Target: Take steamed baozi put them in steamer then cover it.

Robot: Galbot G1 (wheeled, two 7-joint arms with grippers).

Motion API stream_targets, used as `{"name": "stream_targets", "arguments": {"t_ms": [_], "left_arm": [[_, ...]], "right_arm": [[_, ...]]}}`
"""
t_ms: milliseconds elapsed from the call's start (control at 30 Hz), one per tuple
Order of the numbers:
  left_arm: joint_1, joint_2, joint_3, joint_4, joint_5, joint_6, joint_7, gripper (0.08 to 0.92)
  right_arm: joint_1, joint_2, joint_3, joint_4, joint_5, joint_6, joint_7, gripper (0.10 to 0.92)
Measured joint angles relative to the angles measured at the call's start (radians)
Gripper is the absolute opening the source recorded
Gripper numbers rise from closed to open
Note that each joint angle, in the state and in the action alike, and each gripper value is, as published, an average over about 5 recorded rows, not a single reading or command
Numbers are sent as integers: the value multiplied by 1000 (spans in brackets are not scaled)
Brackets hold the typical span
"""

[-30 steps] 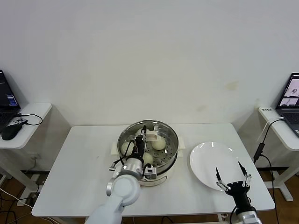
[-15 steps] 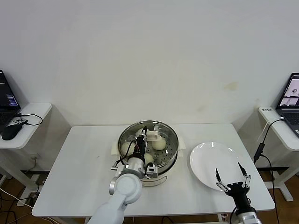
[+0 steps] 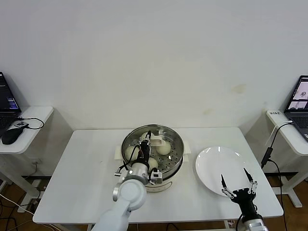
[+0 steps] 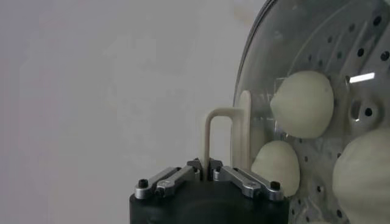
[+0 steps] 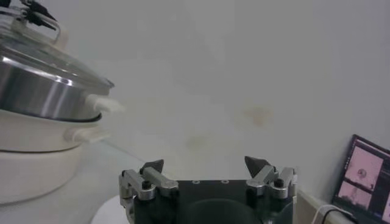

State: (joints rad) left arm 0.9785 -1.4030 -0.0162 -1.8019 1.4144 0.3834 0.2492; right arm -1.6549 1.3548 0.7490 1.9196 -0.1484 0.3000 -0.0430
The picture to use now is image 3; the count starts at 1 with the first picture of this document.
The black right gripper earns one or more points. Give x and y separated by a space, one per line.
244 197

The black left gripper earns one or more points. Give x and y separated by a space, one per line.
145 149

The white steamed baozi bun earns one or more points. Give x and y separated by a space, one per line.
128 152
164 149
154 163
143 136

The round glass pot lid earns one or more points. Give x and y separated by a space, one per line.
158 142

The stainless steel steamer basket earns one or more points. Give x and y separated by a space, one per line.
176 166

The white electric cooker base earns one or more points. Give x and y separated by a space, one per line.
117 154

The white round plate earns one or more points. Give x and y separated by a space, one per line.
211 163

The white side table with label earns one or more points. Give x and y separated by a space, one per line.
293 142

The small white printed label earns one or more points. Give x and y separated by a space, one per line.
275 112

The white side table with mouse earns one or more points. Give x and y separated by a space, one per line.
36 118

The small patterned usb dongle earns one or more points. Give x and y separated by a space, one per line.
21 124

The black computer mouse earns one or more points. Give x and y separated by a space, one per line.
10 136

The black laptop with dark screen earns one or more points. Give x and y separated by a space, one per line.
4 96

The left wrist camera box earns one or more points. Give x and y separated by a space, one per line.
156 176

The grey laptop with camera views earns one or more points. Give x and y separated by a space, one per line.
297 101

